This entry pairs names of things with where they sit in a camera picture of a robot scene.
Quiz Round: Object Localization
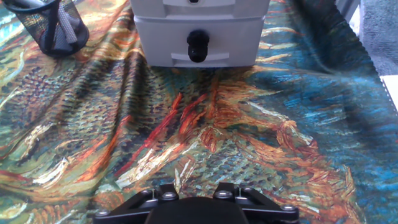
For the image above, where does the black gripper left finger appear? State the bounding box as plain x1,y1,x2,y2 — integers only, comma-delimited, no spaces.
93,182,180,224

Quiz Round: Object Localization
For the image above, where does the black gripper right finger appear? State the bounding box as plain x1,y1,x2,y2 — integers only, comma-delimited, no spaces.
213,182,300,224

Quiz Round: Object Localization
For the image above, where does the white plastic drawer cabinet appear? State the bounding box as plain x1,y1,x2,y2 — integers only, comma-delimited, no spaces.
129,0,271,68

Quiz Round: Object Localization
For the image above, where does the sunflower painting tablecloth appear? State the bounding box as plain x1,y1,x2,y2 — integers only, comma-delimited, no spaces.
0,0,398,224

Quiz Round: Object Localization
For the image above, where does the grey marker with blue cap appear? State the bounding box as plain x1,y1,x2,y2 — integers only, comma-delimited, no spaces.
57,3,78,44

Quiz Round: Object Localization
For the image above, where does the black mesh pen holder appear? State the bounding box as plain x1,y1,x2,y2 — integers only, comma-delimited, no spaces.
1,0,90,58

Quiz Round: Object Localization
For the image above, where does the dark grey cloth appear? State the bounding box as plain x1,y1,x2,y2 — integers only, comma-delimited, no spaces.
359,0,398,76

